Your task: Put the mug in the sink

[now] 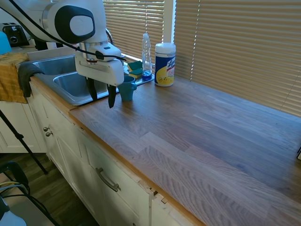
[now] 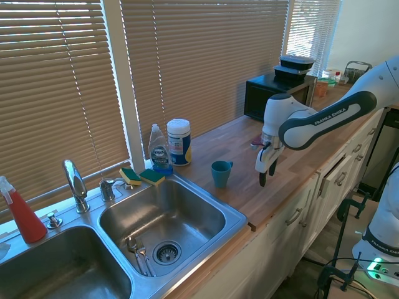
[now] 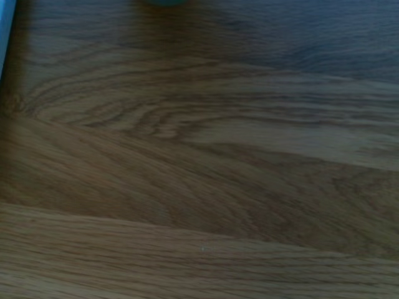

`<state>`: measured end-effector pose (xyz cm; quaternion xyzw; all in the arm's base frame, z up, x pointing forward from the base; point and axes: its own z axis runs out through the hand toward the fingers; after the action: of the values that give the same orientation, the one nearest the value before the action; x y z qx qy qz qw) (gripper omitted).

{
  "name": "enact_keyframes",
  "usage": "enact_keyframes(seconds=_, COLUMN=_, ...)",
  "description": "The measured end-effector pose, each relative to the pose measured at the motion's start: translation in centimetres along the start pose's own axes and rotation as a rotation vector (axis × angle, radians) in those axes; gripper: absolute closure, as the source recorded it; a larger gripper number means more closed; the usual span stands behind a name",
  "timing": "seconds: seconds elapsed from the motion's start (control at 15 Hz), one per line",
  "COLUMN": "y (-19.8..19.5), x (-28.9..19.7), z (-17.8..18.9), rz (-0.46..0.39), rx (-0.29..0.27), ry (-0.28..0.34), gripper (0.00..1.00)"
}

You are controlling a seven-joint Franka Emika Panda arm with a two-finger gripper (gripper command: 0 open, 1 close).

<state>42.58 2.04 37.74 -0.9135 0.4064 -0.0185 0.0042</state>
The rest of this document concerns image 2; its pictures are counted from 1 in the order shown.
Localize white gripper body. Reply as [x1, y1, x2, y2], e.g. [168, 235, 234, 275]
[254, 145, 286, 174]

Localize teal plastic mug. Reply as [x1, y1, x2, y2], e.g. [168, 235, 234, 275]
[211, 160, 234, 189]

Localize stainless steel double sink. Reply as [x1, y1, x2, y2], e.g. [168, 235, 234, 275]
[0, 169, 250, 299]

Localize sink drain strainer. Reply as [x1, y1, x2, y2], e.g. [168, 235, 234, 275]
[151, 240, 183, 266]

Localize small chrome sink knob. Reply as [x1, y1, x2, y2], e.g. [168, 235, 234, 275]
[46, 211, 64, 230]

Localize white lower cabinets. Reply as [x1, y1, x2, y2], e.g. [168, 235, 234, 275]
[174, 108, 387, 299]

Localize black microwave oven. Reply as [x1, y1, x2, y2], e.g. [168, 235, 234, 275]
[243, 74, 318, 123]

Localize black plastic food container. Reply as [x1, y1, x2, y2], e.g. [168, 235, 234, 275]
[273, 64, 310, 83]
[279, 55, 316, 70]

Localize black C clamp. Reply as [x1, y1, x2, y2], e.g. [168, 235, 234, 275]
[320, 251, 363, 293]
[335, 192, 371, 219]

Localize orange container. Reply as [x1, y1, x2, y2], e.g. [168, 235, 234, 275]
[314, 79, 330, 98]

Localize disinfecting wipes canister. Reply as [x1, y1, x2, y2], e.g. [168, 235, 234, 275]
[166, 118, 193, 167]

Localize green lidded jar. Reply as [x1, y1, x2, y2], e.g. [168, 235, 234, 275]
[322, 67, 338, 87]

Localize clear dish soap bottle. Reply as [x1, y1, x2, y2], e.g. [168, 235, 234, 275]
[148, 123, 174, 176]

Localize yellow green sponge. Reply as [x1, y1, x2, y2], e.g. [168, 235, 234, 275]
[119, 167, 142, 187]
[138, 168, 166, 188]

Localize black appliance under counter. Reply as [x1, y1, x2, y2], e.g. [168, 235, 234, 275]
[370, 107, 399, 201]

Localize narrow white window blind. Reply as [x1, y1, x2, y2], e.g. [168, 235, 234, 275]
[286, 0, 342, 77]

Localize metal fork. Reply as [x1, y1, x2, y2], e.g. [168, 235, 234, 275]
[136, 238, 157, 278]

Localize metal spoon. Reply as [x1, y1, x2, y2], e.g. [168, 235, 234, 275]
[126, 236, 148, 277]

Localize chrome gooseneck faucet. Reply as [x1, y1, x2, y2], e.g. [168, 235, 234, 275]
[62, 159, 91, 214]

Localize wide tan window blind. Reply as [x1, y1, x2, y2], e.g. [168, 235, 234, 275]
[0, 0, 132, 224]

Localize red spray bottle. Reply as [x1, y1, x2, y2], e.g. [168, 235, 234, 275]
[0, 176, 49, 244]

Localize black wire basket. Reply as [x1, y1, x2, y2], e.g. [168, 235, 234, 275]
[344, 60, 373, 85]

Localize white window frame post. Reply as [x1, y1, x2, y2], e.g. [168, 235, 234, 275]
[102, 0, 148, 171]

